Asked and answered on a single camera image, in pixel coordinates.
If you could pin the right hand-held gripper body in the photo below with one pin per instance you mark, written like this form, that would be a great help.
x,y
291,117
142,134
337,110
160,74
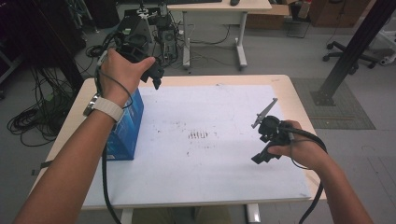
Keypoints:
x,y
271,129

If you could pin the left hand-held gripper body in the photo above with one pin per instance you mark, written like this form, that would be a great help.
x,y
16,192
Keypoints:
x,y
155,71

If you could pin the blue cardboard box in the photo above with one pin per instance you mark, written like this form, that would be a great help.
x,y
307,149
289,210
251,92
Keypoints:
x,y
127,130

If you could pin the person's left hand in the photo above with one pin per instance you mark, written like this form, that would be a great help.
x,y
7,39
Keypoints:
x,y
121,74

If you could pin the person's right hand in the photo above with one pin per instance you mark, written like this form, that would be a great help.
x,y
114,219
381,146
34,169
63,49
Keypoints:
x,y
305,149

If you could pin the black computer tower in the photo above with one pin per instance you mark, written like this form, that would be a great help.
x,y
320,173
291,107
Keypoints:
x,y
168,40

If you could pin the white table mat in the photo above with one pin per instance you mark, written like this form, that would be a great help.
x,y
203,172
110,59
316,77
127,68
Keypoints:
x,y
218,168

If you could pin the white band wristwatch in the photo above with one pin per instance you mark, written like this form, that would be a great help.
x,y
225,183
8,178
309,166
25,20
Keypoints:
x,y
107,107

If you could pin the white table leg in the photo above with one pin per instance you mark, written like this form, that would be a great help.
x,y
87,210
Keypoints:
x,y
253,214

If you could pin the grey floor mat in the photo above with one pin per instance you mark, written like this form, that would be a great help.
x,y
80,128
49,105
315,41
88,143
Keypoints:
x,y
345,109

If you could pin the black keyboard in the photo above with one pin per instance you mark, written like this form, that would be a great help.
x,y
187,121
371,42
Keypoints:
x,y
193,1

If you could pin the white desk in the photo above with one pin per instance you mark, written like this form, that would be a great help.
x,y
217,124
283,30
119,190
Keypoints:
x,y
218,6

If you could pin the black computer mouse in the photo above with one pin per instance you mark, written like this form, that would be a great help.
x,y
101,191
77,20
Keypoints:
x,y
234,2

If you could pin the black office chair base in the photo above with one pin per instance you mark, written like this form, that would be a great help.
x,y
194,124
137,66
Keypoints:
x,y
345,54

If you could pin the brown cardboard box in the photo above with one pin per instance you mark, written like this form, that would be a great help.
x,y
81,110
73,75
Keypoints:
x,y
267,18

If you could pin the black metal pillar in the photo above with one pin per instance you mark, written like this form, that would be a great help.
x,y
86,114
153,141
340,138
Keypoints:
x,y
351,49

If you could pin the dark cabinet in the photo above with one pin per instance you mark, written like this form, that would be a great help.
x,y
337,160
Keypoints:
x,y
40,37

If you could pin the wooden cabinet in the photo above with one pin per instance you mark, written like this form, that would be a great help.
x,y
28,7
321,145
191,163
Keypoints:
x,y
339,12

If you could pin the black tape strip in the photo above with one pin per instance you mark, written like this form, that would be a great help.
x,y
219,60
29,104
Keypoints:
x,y
45,165

